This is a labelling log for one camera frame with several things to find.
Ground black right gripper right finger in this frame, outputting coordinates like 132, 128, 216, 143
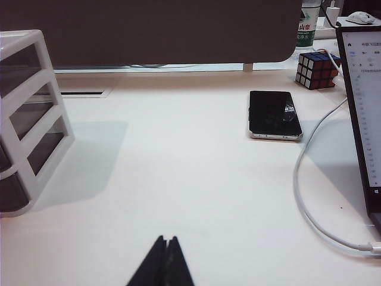
166, 235, 194, 286

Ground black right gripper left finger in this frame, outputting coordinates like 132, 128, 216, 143
126, 235, 169, 286

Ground grey translucent drawer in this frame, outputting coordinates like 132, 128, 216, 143
0, 85, 57, 173
0, 123, 65, 209
0, 53, 41, 99

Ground white drawer cabinet frame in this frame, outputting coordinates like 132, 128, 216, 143
0, 29, 74, 218

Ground black smartphone white case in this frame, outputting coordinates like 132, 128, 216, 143
247, 90, 305, 142

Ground brown desk partition panel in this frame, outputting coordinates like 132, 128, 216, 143
0, 0, 303, 66

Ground rubik's cube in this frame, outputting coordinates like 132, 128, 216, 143
295, 51, 342, 90

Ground dark laptop lit screen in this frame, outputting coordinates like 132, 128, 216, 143
335, 21, 381, 237

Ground green label water bottle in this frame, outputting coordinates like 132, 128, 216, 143
293, 0, 321, 60

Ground white power strip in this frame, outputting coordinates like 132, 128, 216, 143
314, 16, 351, 40

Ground white charger plug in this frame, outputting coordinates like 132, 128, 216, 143
324, 0, 341, 21

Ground white computer mouse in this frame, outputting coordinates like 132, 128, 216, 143
345, 11, 377, 26

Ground white charging cable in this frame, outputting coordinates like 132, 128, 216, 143
292, 47, 381, 257

